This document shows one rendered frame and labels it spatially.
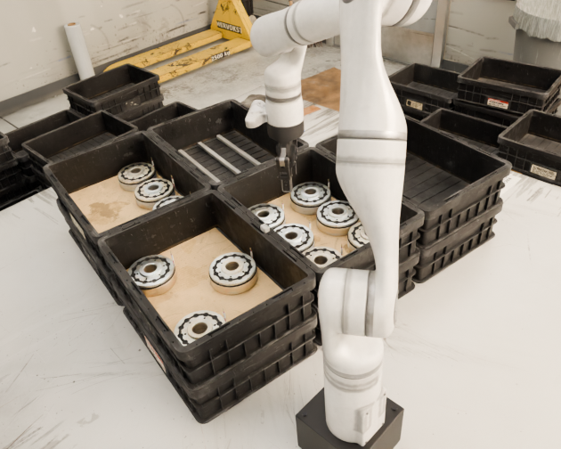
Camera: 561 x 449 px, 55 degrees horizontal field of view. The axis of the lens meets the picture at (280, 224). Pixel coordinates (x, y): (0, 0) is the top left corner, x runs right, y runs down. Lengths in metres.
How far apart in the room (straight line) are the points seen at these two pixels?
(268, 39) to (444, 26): 3.24
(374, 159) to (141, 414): 0.73
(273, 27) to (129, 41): 3.89
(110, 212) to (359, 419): 0.87
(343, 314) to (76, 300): 0.87
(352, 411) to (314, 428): 0.11
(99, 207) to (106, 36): 3.29
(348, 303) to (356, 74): 0.30
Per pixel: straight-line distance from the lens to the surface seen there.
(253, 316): 0.98
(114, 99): 2.81
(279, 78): 1.03
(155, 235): 1.27
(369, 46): 0.71
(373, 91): 0.70
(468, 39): 4.15
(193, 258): 1.26
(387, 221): 0.71
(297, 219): 1.33
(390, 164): 0.70
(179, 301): 1.17
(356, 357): 0.81
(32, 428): 1.25
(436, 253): 1.33
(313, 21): 0.88
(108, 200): 1.53
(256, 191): 1.36
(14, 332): 1.45
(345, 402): 0.88
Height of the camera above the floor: 1.64
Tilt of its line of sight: 38 degrees down
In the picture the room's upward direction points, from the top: 5 degrees counter-clockwise
